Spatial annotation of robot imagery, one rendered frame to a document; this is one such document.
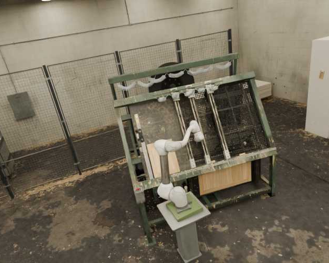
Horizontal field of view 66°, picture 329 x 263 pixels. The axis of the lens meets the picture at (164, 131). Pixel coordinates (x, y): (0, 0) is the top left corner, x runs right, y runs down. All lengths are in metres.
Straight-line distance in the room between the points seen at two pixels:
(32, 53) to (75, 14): 1.59
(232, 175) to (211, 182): 0.35
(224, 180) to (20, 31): 6.33
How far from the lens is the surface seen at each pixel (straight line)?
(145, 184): 3.59
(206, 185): 4.17
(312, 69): 6.37
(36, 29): 7.99
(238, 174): 4.32
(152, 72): 4.13
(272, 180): 4.44
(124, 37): 8.26
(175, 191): 3.05
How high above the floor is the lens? 2.89
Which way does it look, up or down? 24 degrees down
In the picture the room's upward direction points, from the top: 9 degrees counter-clockwise
